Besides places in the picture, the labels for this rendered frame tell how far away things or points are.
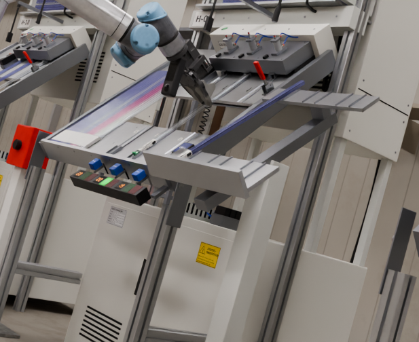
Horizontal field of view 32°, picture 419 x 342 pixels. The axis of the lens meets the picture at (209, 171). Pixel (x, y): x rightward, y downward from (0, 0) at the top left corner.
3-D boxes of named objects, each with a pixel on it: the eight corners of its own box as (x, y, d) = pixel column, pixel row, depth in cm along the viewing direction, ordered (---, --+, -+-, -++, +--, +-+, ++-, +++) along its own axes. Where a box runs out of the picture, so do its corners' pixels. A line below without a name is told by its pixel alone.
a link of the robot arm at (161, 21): (128, 16, 209) (150, -3, 211) (149, 46, 215) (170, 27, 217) (140, 20, 202) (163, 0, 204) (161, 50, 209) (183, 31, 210)
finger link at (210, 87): (225, 96, 225) (209, 72, 220) (214, 109, 223) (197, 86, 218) (219, 95, 228) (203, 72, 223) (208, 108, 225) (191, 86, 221)
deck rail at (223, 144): (174, 192, 195) (166, 172, 193) (170, 191, 197) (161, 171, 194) (337, 67, 231) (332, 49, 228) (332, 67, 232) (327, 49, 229)
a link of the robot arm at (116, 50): (113, 45, 199) (142, 19, 201) (105, 50, 209) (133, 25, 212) (132, 68, 200) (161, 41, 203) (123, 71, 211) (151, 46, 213)
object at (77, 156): (169, 191, 197) (159, 168, 194) (49, 159, 246) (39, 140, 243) (172, 188, 198) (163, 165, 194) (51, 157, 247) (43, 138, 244)
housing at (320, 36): (325, 76, 231) (313, 34, 224) (221, 70, 267) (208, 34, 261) (341, 64, 235) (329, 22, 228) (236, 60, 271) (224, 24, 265)
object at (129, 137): (169, 180, 196) (165, 170, 195) (48, 150, 246) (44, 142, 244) (219, 143, 206) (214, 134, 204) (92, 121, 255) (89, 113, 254)
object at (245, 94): (263, 119, 216) (258, 103, 214) (134, 102, 265) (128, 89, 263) (332, 66, 232) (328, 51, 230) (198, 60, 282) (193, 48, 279)
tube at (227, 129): (168, 169, 176) (166, 165, 175) (164, 169, 177) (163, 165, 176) (305, 84, 203) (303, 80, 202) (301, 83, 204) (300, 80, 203)
